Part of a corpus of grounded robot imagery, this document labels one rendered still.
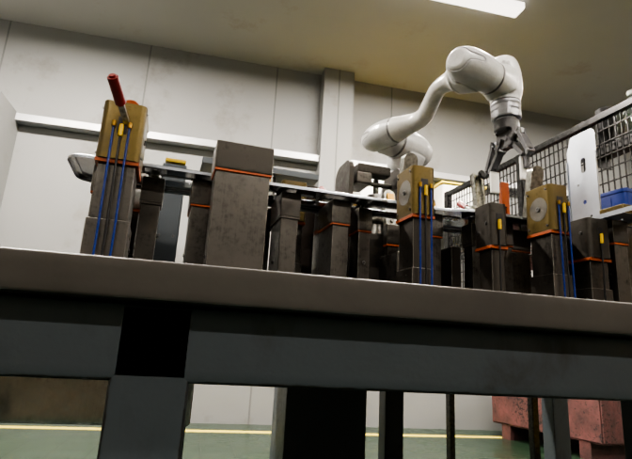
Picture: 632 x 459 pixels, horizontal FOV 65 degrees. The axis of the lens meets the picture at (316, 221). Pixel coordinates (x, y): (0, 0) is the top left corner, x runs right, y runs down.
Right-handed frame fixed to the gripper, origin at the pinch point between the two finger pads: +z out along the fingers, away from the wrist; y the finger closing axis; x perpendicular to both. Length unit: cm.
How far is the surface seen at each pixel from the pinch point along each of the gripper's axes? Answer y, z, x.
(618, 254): 22.1, 23.7, 14.2
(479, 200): -14.7, 1.3, -0.2
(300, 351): 63, 52, -79
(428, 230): 21, 24, -39
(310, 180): -28, -2, -54
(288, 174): -27, -2, -61
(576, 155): -0.3, -13.6, 26.6
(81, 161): 3, 13, -115
